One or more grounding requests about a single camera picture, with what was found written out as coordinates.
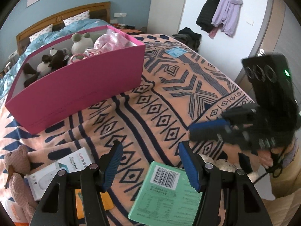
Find orange yellow tube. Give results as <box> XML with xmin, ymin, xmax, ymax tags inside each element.
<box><xmin>75</xmin><ymin>188</ymin><xmax>115</xmax><ymax>219</ymax></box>

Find lilac hanging hoodie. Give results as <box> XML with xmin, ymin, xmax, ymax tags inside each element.
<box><xmin>211</xmin><ymin>0</ymin><xmax>243</xmax><ymax>37</ymax></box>

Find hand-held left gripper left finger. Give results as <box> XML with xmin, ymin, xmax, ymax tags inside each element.
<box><xmin>29</xmin><ymin>141</ymin><xmax>124</xmax><ymax>226</ymax></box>

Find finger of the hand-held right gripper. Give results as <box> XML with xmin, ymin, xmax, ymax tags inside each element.
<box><xmin>189</xmin><ymin>118</ymin><xmax>251</xmax><ymax>150</ymax></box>
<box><xmin>220</xmin><ymin>103</ymin><xmax>261</xmax><ymax>123</ymax></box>

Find person's right hand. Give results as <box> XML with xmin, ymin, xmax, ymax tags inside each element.
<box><xmin>259</xmin><ymin>146</ymin><xmax>286</xmax><ymax>170</ymax></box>

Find white product box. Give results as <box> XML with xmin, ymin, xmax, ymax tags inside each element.
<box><xmin>25</xmin><ymin>147</ymin><xmax>96</xmax><ymax>201</ymax></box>

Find black hanging jacket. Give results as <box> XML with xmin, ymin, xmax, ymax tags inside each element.
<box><xmin>196</xmin><ymin>0</ymin><xmax>223</xmax><ymax>33</ymax></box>

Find person's beige trousers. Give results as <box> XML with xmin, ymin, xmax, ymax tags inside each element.
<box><xmin>261</xmin><ymin>144</ymin><xmax>301</xmax><ymax>226</ymax></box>

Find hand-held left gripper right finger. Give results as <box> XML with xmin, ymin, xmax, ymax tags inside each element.
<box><xmin>179</xmin><ymin>141</ymin><xmax>273</xmax><ymax>226</ymax></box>

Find black cable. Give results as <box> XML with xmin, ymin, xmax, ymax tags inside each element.
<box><xmin>253</xmin><ymin>149</ymin><xmax>286</xmax><ymax>184</ymax></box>

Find pink cardboard box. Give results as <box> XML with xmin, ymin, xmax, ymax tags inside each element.
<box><xmin>5</xmin><ymin>25</ymin><xmax>146</xmax><ymax>134</ymax></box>

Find wooden headboard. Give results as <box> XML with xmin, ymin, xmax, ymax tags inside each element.
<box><xmin>16</xmin><ymin>1</ymin><xmax>111</xmax><ymax>49</ymax></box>

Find white dotted pillow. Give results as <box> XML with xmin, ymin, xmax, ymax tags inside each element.
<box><xmin>63</xmin><ymin>10</ymin><xmax>91</xmax><ymax>26</ymax></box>
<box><xmin>29</xmin><ymin>24</ymin><xmax>53</xmax><ymax>43</ymax></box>

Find cream fluffy plush toy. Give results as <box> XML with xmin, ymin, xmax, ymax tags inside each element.
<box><xmin>198</xmin><ymin>154</ymin><xmax>259</xmax><ymax>182</ymax></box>

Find pink loop toy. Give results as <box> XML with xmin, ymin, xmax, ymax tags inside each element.
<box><xmin>70</xmin><ymin>49</ymin><xmax>94</xmax><ymax>63</ymax></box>

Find cluttered nightstand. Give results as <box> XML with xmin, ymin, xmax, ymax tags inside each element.
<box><xmin>110</xmin><ymin>22</ymin><xmax>144</xmax><ymax>35</ymax></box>

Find person's right forearm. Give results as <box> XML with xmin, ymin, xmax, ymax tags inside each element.
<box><xmin>282</xmin><ymin>138</ymin><xmax>299</xmax><ymax>168</ymax></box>

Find pink knitted teddy bear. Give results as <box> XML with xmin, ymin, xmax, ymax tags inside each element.
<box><xmin>3</xmin><ymin>145</ymin><xmax>38</xmax><ymax>224</ymax></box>

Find blue paper sheet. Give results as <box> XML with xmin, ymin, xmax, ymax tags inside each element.
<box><xmin>165</xmin><ymin>47</ymin><xmax>187</xmax><ymax>57</ymax></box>

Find mint green box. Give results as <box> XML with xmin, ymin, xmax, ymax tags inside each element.
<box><xmin>128</xmin><ymin>160</ymin><xmax>204</xmax><ymax>226</ymax></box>

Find pink hanging cloth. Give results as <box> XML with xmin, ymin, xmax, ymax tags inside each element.
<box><xmin>208</xmin><ymin>26</ymin><xmax>224</xmax><ymax>40</ymax></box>

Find dark clothes pile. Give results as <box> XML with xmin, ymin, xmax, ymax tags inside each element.
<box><xmin>173</xmin><ymin>27</ymin><xmax>203</xmax><ymax>52</ymax></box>

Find beige door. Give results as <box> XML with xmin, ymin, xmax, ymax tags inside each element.
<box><xmin>235</xmin><ymin>0</ymin><xmax>288</xmax><ymax>95</ymax></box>

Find orange white packet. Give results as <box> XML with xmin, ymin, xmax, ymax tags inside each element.
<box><xmin>4</xmin><ymin>199</ymin><xmax>31</xmax><ymax>224</ymax></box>

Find grey green plush mouse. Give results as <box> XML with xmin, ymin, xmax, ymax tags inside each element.
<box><xmin>71</xmin><ymin>32</ymin><xmax>95</xmax><ymax>55</ymax></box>

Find brown white plush dog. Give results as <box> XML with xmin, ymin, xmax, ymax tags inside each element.
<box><xmin>22</xmin><ymin>48</ymin><xmax>71</xmax><ymax>88</ymax></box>

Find orange patterned blanket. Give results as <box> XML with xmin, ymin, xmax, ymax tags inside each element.
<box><xmin>0</xmin><ymin>33</ymin><xmax>259</xmax><ymax>226</ymax></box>

